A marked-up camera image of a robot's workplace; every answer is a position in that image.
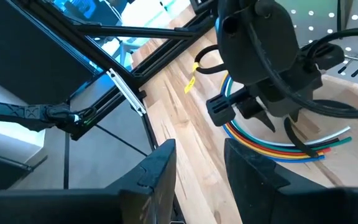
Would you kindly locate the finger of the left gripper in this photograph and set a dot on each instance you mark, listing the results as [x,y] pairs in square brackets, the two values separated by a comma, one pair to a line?
[294,116]
[264,119]

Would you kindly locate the white perforated peg board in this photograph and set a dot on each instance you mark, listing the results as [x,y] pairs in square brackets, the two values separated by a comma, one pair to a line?
[315,21]

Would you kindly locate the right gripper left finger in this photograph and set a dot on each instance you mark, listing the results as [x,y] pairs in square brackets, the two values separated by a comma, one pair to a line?
[104,208]

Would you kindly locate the white office chair base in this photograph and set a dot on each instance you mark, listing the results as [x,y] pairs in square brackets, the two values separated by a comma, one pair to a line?
[124,51]

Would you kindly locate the black aluminium table frame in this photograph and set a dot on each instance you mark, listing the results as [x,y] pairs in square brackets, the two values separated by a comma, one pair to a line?
[129,31]

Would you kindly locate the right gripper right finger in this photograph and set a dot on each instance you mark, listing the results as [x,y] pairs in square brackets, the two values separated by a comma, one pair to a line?
[291,207]

